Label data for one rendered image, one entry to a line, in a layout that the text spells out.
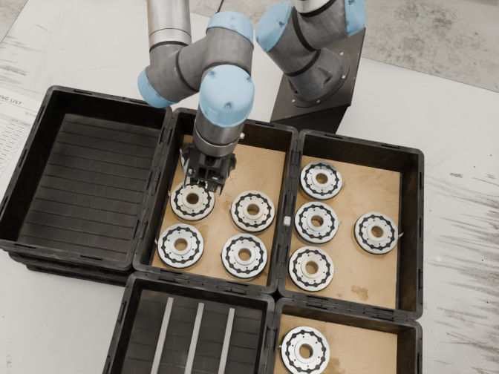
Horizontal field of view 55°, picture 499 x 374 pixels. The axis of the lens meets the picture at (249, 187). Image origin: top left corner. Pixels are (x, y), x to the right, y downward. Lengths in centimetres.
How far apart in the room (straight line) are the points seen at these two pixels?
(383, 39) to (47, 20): 166
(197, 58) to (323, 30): 45
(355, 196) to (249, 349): 44
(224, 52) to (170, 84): 13
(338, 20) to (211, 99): 53
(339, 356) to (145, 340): 41
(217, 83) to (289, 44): 53
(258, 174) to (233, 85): 54
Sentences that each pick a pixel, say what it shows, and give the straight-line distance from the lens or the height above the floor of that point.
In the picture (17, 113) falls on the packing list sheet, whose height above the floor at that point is 70.
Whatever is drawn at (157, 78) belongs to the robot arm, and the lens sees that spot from 81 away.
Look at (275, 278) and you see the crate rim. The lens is 99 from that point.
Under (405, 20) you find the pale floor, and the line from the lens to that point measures 280.
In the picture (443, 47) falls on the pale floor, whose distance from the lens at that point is 276.
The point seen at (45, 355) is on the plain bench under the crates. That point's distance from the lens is 125.
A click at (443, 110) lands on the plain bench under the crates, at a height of 70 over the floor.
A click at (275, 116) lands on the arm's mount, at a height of 77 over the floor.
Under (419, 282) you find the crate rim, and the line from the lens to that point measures 108.
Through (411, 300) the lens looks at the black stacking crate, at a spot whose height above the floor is 90.
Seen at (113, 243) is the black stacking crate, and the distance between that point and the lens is 113.
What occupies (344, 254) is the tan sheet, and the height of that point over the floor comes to 83.
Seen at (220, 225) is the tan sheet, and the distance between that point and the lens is 112.
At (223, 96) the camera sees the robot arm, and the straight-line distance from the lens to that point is 65.
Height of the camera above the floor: 189
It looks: 66 degrees down
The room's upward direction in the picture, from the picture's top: 10 degrees clockwise
